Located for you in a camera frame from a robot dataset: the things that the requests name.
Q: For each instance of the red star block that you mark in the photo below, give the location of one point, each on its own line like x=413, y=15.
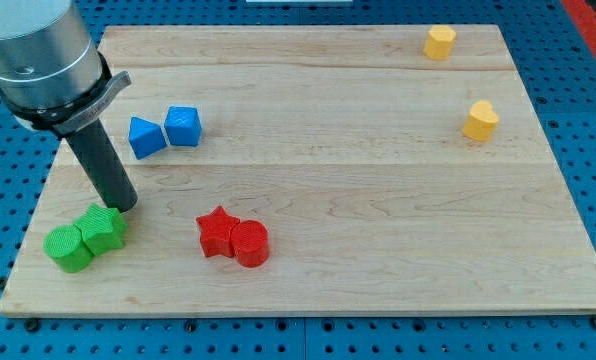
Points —
x=215, y=233

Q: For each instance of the green cylinder block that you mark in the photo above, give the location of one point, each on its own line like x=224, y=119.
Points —
x=65, y=246

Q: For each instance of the blue cube block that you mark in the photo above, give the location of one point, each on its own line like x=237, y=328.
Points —
x=183, y=126

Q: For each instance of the blue triangle block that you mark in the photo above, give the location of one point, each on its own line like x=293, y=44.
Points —
x=145, y=137

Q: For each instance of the black cylindrical pointer tool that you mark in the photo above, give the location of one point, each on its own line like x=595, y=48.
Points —
x=98, y=158

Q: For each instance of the yellow heart block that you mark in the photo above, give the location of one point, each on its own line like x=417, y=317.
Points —
x=481, y=121

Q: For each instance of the red cylinder block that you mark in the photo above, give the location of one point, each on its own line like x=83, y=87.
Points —
x=250, y=243

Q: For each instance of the green star block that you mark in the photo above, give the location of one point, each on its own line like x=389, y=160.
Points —
x=102, y=229

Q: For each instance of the yellow hexagon block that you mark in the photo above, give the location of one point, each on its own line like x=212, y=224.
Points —
x=439, y=42

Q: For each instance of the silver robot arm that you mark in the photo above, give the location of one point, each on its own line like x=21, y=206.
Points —
x=50, y=66

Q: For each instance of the grey metal mounting bracket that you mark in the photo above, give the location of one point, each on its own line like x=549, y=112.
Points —
x=90, y=112

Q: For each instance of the wooden board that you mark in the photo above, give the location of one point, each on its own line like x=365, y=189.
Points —
x=346, y=143

